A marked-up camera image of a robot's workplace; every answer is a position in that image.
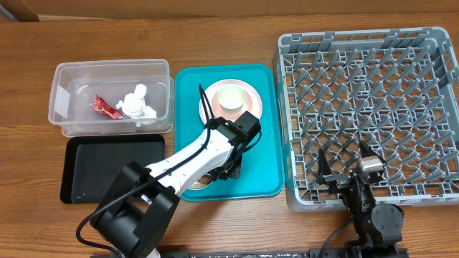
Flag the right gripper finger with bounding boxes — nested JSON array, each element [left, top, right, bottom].
[[318, 148, 332, 178], [359, 140, 387, 164]]

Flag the rice food leftovers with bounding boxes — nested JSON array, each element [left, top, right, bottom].
[[197, 176, 212, 186]]

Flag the grey bowl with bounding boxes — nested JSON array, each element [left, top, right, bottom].
[[189, 179, 209, 190]]

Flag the pale green cup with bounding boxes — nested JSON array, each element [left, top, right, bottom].
[[217, 84, 246, 112]]

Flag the white tissue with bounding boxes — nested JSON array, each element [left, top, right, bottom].
[[115, 84, 157, 127]]

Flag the red snack wrapper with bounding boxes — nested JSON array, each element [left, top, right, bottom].
[[93, 95, 125, 120]]

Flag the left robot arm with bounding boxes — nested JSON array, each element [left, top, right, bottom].
[[90, 112, 261, 257]]

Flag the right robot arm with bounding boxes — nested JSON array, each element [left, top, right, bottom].
[[317, 141, 409, 257]]

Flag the grey dishwasher rack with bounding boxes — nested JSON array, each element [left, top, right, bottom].
[[275, 27, 458, 212]]

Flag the teal serving tray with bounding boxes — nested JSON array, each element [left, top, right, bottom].
[[174, 64, 285, 201]]

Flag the small pink bowl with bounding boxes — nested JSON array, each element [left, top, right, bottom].
[[211, 89, 252, 121]]

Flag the large pink plate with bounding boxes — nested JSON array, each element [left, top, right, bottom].
[[205, 79, 262, 119]]

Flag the black plastic tray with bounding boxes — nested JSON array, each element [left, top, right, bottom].
[[60, 134, 165, 204]]

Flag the clear plastic bin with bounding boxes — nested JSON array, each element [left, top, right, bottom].
[[48, 59, 174, 138]]

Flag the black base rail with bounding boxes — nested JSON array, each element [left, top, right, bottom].
[[157, 247, 409, 258]]

